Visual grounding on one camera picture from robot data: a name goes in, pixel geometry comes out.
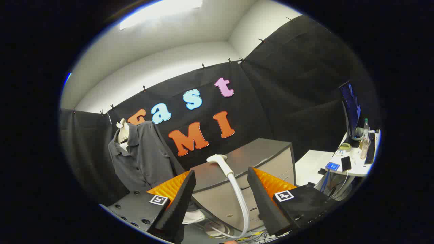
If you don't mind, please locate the white mannequin torso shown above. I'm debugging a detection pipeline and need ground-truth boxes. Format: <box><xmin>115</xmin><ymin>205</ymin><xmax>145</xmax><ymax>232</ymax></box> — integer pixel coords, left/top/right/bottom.
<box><xmin>116</xmin><ymin>118</ymin><xmax>130</xmax><ymax>151</ymax></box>

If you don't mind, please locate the grey cabinet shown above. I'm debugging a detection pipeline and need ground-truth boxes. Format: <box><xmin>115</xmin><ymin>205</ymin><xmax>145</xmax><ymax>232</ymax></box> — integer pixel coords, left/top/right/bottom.
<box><xmin>190</xmin><ymin>138</ymin><xmax>296</xmax><ymax>232</ymax></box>

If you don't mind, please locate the white garment steamer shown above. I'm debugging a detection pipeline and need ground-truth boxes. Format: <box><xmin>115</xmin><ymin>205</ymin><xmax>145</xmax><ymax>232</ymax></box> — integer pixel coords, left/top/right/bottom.
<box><xmin>206</xmin><ymin>154</ymin><xmax>250</xmax><ymax>238</ymax></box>

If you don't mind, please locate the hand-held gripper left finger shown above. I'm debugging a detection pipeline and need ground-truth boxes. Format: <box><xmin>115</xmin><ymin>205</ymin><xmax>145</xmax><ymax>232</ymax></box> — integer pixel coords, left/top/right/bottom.
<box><xmin>106</xmin><ymin>170</ymin><xmax>197</xmax><ymax>244</ymax></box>

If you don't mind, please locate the white desk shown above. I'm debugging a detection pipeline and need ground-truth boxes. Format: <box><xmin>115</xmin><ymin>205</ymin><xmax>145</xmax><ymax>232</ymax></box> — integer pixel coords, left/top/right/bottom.
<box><xmin>314</xmin><ymin>130</ymin><xmax>381</xmax><ymax>200</ymax></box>

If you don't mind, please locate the white side table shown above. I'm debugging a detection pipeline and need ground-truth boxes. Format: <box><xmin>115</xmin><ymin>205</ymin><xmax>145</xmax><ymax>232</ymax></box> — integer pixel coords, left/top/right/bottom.
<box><xmin>294</xmin><ymin>150</ymin><xmax>335</xmax><ymax>187</ymax></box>

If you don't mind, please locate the row of black clips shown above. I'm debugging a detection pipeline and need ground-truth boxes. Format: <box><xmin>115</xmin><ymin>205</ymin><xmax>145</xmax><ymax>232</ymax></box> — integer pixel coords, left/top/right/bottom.
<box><xmin>72</xmin><ymin>16</ymin><xmax>293</xmax><ymax>116</ymax></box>

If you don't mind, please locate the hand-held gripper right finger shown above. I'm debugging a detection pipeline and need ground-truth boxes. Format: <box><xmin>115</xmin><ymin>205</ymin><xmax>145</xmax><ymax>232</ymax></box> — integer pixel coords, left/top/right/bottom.
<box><xmin>246</xmin><ymin>167</ymin><xmax>340</xmax><ymax>237</ymax></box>

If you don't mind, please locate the grey button shirt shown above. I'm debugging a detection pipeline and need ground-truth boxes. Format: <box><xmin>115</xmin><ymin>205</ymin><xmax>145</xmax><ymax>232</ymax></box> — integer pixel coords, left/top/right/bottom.
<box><xmin>108</xmin><ymin>121</ymin><xmax>185</xmax><ymax>192</ymax></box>

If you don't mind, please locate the computer monitor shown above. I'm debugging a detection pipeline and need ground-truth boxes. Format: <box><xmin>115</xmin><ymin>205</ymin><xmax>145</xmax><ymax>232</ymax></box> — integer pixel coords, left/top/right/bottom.
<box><xmin>339</xmin><ymin>81</ymin><xmax>361</xmax><ymax>139</ymax></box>

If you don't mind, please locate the white cloth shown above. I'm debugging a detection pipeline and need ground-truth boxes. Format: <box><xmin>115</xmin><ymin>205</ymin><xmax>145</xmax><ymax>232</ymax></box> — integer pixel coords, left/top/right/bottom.
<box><xmin>182</xmin><ymin>209</ymin><xmax>206</xmax><ymax>225</ymax></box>

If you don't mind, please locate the black keyboard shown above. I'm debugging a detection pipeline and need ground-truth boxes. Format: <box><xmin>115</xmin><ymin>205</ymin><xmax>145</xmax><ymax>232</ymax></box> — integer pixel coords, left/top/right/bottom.
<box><xmin>364</xmin><ymin>132</ymin><xmax>376</xmax><ymax>165</ymax></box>

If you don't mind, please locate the bundle of floor cables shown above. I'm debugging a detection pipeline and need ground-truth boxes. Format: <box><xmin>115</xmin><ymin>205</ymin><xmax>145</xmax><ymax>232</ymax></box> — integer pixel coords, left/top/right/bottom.
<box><xmin>234</xmin><ymin>230</ymin><xmax>289</xmax><ymax>244</ymax></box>

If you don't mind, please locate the clear plastic bottle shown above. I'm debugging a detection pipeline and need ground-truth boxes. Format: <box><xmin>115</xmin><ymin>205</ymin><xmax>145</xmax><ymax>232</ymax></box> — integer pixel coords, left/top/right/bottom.
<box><xmin>361</xmin><ymin>118</ymin><xmax>370</xmax><ymax>160</ymax></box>

